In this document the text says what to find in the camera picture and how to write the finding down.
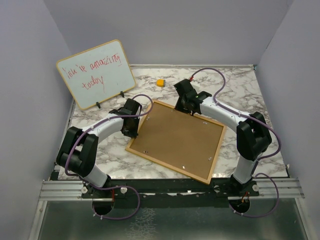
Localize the yellow grey eraser block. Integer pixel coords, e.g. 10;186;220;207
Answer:
156;79;166;88

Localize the purple cable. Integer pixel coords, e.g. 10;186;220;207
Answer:
64;94;155;221
189;67;281;218

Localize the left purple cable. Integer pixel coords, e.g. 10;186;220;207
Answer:
64;94;155;221

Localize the small whiteboard yellow rim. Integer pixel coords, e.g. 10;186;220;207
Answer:
56;39;136;110

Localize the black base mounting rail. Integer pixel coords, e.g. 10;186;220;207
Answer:
81;178;259;209

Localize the yellow picture frame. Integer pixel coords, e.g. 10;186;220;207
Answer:
125;100;227;185

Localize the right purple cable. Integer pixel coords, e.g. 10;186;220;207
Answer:
189;67;281;218

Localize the aluminium extrusion rail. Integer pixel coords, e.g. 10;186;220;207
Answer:
38;180;87;202

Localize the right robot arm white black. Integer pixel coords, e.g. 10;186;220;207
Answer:
174;79;272;196

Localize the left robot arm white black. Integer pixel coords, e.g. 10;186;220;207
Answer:
56;98;142;198

